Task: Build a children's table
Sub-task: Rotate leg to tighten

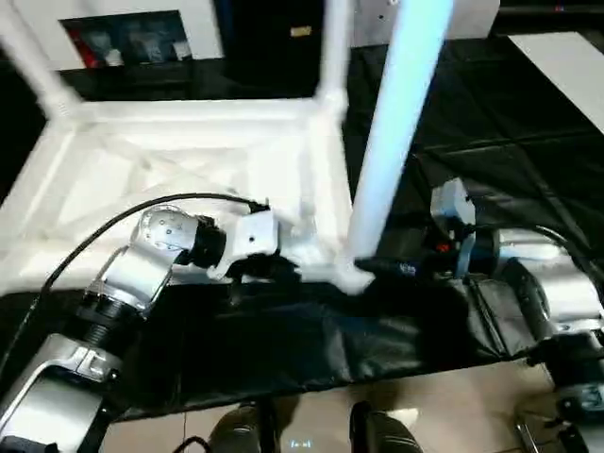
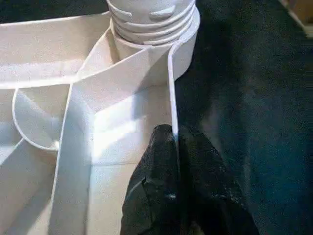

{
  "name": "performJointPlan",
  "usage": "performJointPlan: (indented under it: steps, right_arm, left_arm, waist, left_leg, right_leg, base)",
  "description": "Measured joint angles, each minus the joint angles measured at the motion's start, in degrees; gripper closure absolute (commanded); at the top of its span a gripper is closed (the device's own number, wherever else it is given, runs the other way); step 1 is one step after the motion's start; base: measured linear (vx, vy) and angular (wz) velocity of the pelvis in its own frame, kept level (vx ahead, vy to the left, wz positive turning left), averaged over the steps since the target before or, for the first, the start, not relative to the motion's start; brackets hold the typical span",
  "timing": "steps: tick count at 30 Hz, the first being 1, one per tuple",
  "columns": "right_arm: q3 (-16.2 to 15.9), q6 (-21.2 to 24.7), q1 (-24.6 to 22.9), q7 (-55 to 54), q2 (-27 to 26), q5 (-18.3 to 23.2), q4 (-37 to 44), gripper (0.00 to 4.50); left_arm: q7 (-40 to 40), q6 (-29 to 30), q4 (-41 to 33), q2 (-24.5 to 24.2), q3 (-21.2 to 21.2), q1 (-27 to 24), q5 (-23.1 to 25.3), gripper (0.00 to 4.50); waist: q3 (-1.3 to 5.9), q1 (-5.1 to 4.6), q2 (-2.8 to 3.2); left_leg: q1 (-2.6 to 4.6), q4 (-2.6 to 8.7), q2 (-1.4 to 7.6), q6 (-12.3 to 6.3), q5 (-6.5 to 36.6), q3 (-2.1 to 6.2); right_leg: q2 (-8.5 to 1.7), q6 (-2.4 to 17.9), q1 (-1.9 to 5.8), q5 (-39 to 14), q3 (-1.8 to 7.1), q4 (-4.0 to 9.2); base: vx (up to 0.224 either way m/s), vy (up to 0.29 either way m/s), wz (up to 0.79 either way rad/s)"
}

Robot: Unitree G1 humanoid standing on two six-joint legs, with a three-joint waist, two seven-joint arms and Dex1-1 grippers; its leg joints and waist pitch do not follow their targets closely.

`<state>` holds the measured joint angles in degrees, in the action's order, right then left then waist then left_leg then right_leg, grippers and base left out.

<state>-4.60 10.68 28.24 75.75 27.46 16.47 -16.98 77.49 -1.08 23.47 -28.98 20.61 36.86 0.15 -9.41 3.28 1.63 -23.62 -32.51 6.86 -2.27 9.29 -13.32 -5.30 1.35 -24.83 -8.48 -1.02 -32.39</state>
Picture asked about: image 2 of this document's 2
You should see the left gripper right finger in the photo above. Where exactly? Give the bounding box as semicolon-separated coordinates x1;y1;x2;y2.
176;125;260;235

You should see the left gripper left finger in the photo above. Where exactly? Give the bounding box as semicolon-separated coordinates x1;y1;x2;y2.
119;124;183;235

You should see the black table mat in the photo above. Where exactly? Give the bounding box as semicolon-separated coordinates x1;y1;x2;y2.
0;0;313;235

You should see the white plastic table leg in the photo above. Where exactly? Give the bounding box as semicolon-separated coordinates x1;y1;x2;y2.
106;0;198;47

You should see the white plastic table top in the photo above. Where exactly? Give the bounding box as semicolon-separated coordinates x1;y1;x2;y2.
0;9;203;235

